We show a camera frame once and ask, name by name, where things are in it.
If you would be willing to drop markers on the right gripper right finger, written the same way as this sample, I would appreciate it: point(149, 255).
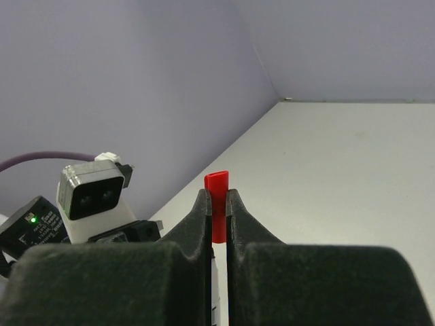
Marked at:
point(271, 282)

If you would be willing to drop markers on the red marker pen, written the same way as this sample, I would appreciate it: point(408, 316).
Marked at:
point(215, 294)

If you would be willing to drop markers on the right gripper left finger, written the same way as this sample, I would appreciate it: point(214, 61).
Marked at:
point(167, 282)

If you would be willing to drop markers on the red pen cap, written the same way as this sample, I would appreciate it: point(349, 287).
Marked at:
point(217, 184)

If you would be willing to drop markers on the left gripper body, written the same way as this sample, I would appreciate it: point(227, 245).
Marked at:
point(137, 231)

